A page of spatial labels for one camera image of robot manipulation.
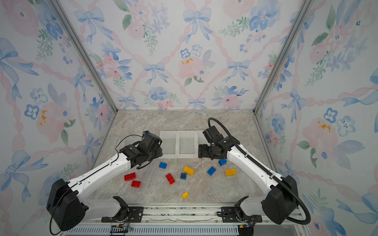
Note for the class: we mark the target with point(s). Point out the red long lego brick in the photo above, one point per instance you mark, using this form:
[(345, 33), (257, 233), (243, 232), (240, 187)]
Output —
[(130, 177)]

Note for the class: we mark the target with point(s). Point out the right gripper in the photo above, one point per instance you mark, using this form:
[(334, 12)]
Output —
[(202, 151)]

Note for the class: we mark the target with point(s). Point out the blue tall lego brick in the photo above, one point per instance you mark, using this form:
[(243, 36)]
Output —
[(222, 162)]

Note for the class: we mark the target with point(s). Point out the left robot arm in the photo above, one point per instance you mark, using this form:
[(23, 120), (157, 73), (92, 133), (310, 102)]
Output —
[(69, 203)]

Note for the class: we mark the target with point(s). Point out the right aluminium corner post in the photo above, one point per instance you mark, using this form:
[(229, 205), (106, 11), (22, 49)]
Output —
[(298, 22)]

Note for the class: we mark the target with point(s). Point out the red curved lego brick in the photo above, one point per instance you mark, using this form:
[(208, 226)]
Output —
[(170, 179)]

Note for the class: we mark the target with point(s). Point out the aluminium corner post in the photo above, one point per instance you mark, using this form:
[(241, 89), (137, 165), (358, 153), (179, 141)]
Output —
[(298, 22), (79, 47)]

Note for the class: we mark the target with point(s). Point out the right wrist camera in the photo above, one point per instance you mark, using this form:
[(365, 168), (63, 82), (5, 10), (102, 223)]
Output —
[(212, 135)]

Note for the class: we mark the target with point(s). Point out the blue square lego brick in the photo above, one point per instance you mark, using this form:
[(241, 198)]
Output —
[(211, 171)]

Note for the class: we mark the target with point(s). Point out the red lego brick near base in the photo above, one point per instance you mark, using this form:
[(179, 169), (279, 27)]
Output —
[(136, 184)]

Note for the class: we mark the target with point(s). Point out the small yellow lego brick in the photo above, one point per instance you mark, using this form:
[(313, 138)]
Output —
[(185, 195)]

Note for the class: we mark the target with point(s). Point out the blue lego brick left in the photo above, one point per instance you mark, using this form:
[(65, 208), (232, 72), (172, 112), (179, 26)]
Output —
[(163, 165)]

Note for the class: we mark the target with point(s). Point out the left aluminium corner post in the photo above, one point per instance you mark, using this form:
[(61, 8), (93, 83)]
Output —
[(79, 47)]

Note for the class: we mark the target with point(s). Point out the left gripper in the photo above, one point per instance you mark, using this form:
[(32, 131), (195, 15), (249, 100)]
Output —
[(160, 152)]

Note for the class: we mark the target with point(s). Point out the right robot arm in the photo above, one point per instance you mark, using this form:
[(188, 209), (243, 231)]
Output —
[(276, 203)]

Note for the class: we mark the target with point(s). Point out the yellow long lego brick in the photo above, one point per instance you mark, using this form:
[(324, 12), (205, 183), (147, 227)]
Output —
[(230, 172), (188, 170)]

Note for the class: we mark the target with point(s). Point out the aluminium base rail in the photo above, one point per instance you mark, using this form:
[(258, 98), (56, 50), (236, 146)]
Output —
[(184, 220)]

